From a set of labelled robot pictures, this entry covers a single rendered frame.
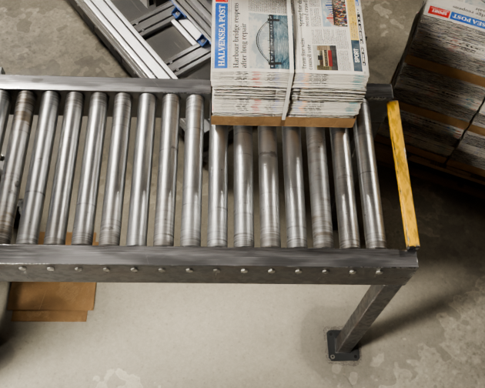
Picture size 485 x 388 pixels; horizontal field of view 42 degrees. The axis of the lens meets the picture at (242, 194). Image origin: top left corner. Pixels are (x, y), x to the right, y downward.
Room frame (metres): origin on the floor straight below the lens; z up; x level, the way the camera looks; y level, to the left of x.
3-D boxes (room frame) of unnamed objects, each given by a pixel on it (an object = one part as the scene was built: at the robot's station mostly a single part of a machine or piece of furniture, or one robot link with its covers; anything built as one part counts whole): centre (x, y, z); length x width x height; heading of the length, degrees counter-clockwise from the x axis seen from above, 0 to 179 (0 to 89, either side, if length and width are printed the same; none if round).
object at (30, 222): (0.78, 0.52, 0.77); 0.47 x 0.05 x 0.05; 5
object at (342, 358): (0.61, -0.40, 0.01); 0.14 x 0.13 x 0.01; 5
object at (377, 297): (0.61, -0.40, 0.34); 0.06 x 0.06 x 0.68; 5
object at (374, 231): (0.86, -0.32, 0.77); 0.47 x 0.05 x 0.05; 5
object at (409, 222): (0.85, -0.40, 0.81); 0.43 x 0.03 x 0.02; 5
